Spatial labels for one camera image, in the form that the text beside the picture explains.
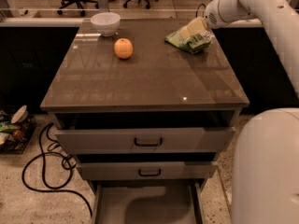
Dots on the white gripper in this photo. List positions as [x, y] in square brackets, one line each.
[211, 15]

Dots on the green jalapeno chip bag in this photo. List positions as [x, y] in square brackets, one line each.
[193, 44]

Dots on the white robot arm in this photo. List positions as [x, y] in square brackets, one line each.
[265, 179]

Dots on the grey drawer cabinet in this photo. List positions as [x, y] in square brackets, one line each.
[156, 78]

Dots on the top grey drawer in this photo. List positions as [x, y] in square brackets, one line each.
[145, 132]

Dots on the grey drawer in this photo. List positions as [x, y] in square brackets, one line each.
[144, 166]
[174, 202]
[145, 132]

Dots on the middle grey drawer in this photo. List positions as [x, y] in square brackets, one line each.
[144, 166]

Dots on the bottom grey drawer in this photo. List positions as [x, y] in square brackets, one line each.
[174, 202]

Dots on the orange fruit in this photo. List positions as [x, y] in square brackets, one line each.
[123, 48]

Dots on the black office chair left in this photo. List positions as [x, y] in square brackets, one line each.
[78, 3]

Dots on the small white bowl in basket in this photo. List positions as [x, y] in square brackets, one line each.
[20, 115]

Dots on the green packet in basket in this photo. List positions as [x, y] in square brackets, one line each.
[8, 127]

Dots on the black wire basket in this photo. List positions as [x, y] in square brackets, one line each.
[18, 140]

